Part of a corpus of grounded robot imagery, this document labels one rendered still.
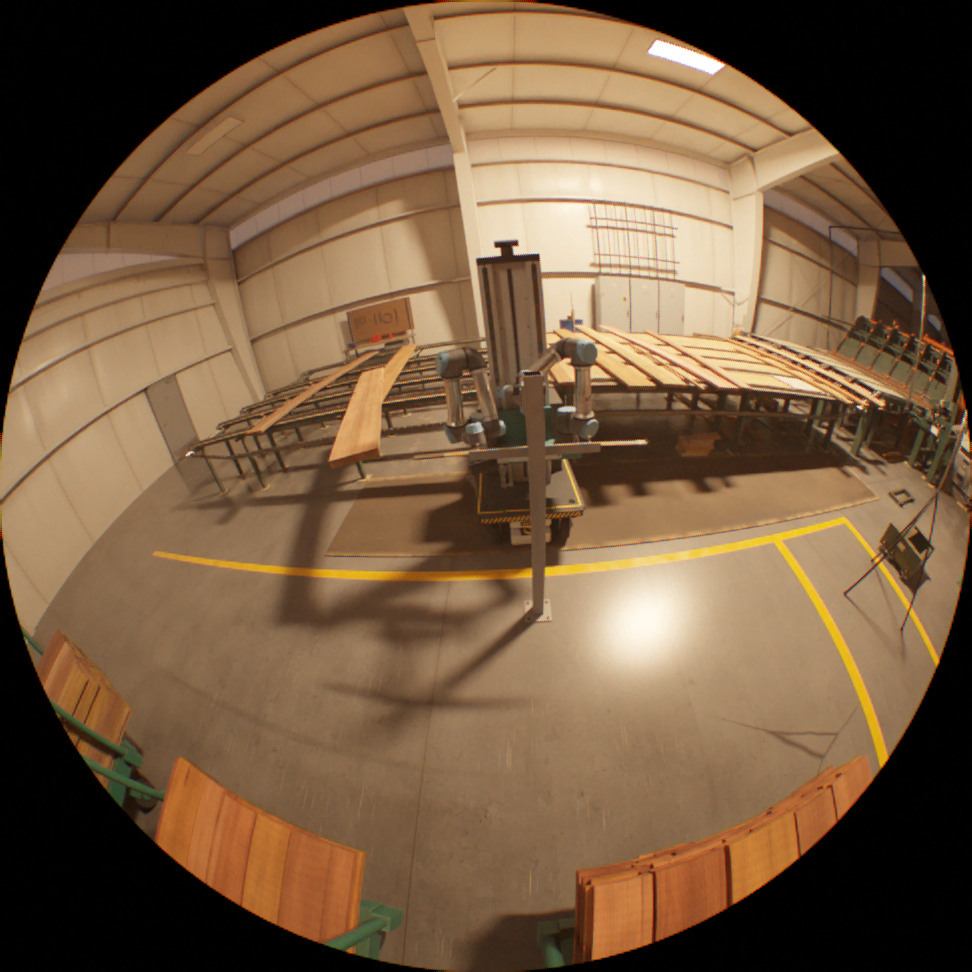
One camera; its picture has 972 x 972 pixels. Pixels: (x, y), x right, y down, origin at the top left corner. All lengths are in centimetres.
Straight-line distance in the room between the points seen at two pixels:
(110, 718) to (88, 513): 643
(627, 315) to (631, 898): 881
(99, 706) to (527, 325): 326
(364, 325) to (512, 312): 751
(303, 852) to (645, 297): 944
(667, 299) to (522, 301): 742
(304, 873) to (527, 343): 254
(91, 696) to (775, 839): 274
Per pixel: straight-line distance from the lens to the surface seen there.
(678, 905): 105
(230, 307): 1155
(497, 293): 184
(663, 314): 902
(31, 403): 852
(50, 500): 827
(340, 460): 169
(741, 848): 109
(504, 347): 187
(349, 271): 955
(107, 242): 1005
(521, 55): 752
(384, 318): 891
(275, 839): 137
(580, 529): 231
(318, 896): 132
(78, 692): 226
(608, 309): 841
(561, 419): 180
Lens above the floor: 156
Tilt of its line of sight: 34 degrees down
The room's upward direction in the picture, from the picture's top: 8 degrees counter-clockwise
